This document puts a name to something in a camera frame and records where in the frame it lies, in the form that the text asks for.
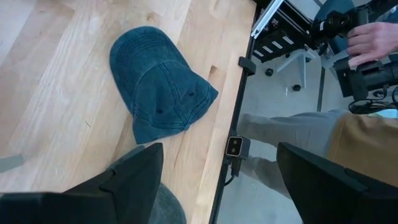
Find black equipment box white labels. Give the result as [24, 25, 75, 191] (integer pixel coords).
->
[252, 0, 315, 63]

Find grey-green cotton cap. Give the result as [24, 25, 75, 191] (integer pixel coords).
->
[148, 182, 187, 224]

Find black aluminium table frame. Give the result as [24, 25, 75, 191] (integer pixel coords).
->
[208, 4, 262, 224]

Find black edge clamp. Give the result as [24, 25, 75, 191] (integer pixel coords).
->
[238, 55, 257, 76]

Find person's hand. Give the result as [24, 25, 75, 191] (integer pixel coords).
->
[346, 21, 398, 68]

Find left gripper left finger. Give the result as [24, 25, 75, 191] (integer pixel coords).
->
[0, 142, 165, 224]

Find black camera cable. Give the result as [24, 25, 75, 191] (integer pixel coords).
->
[223, 156, 242, 187]

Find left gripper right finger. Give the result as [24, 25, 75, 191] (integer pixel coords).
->
[275, 142, 398, 224]

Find person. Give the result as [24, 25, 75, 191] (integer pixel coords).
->
[325, 111, 398, 189]

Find silver aluminium extrusion bar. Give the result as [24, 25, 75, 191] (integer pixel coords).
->
[250, 0, 285, 40]

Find person's leg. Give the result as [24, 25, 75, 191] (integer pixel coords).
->
[236, 109, 349, 156]
[241, 154, 294, 200]

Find blue denim cap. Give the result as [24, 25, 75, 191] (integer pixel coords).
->
[109, 26, 219, 146]

